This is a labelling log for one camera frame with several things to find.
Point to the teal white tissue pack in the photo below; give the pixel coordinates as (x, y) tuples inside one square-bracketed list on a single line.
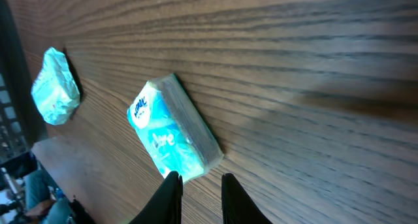
[(172, 131)]

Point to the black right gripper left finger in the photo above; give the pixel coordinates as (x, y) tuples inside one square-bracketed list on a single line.
[(165, 206)]

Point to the grey plastic mesh basket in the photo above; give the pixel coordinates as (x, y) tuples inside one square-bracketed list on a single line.
[(21, 123)]

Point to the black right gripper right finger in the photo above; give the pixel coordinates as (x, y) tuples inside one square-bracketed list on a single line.
[(237, 205)]

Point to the light green wet wipes pack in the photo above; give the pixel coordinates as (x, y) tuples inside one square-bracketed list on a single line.
[(54, 90)]

